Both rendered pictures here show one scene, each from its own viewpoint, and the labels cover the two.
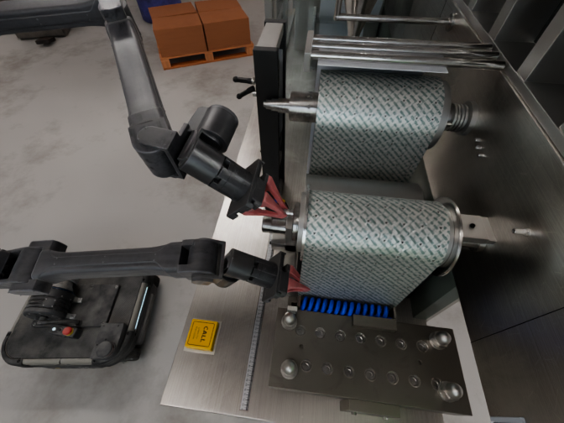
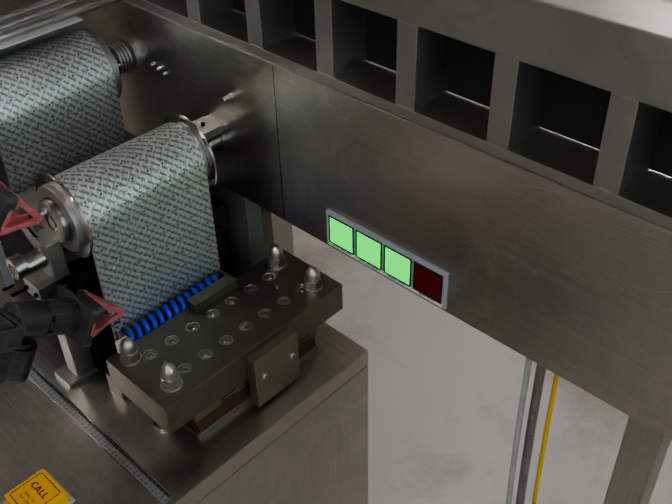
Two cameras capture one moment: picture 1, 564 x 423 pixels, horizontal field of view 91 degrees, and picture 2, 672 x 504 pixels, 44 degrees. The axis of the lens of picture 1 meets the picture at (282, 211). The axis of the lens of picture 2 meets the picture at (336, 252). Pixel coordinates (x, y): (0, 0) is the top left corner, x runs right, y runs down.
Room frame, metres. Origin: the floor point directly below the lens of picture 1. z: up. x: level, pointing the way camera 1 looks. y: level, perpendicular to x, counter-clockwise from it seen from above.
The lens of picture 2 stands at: (-0.69, 0.54, 2.01)
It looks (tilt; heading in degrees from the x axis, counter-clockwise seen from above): 38 degrees down; 308
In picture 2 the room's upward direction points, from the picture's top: 2 degrees counter-clockwise
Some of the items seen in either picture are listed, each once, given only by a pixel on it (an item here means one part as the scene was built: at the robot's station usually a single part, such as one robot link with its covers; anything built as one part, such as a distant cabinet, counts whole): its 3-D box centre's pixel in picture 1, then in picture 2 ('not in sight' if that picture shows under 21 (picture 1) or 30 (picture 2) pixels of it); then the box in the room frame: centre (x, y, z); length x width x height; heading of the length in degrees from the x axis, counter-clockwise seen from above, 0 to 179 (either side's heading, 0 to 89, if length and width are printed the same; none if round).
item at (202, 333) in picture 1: (202, 334); (36, 498); (0.17, 0.21, 0.91); 0.07 x 0.07 x 0.02; 83
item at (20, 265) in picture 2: (267, 223); (17, 266); (0.34, 0.03, 1.18); 0.04 x 0.02 x 0.04; 173
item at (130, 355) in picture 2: (289, 319); (128, 348); (0.17, -0.02, 1.05); 0.04 x 0.04 x 0.04
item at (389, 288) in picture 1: (353, 286); (162, 265); (0.22, -0.16, 1.11); 0.23 x 0.01 x 0.18; 83
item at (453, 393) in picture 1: (452, 390); (312, 276); (0.04, -0.33, 1.05); 0.04 x 0.04 x 0.04
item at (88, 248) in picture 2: (305, 221); (63, 216); (0.30, -0.04, 1.25); 0.15 x 0.01 x 0.15; 173
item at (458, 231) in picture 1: (438, 236); (188, 153); (0.27, -0.29, 1.25); 0.15 x 0.01 x 0.15; 173
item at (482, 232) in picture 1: (473, 228); (206, 126); (0.26, -0.34, 1.28); 0.06 x 0.05 x 0.02; 83
